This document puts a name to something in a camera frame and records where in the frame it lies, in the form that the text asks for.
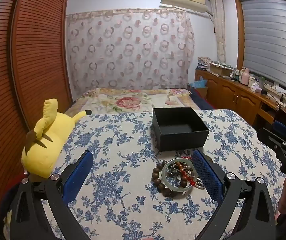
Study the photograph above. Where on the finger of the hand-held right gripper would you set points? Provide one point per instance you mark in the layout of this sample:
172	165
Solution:
283	128
270	137

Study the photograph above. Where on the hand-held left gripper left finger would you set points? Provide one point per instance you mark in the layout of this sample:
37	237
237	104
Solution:
79	172

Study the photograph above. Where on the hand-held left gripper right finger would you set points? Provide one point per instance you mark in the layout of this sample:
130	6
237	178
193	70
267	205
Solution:
208	177

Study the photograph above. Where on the pale green jade bangle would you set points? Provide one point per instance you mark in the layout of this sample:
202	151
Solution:
174	189

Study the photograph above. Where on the black box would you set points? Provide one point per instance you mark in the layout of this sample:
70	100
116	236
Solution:
180	140

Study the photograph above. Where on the blue floral cloth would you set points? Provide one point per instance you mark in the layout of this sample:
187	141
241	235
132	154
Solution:
123	170

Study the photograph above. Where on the yellow plush toy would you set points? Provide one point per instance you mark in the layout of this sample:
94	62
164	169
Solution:
48	140

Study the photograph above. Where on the tissue box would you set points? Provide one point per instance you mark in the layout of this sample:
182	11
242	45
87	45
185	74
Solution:
255	87

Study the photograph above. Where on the wooden cabinet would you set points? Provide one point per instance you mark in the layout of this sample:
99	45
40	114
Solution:
233	95

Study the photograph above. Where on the pink thermos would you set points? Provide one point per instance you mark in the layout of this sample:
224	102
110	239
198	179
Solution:
245	77

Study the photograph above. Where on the dark blue bedding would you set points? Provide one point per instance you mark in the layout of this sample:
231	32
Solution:
203	100

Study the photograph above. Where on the cardboard box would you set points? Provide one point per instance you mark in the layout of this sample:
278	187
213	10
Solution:
219	70

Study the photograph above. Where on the floral blanket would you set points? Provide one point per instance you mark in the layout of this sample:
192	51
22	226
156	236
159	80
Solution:
128	102

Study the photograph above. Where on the blue plastic bag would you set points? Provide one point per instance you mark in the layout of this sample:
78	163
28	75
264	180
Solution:
200	83

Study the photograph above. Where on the grey window blind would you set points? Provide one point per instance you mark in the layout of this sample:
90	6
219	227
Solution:
273	37

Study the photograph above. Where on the patterned cloth pile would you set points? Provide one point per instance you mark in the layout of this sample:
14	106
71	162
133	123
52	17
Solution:
204	61

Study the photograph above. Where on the tied cream window curtain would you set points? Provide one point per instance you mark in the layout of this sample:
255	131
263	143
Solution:
219	30

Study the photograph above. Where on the brown louvered wardrobe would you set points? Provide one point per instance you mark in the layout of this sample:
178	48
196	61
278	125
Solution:
33	55

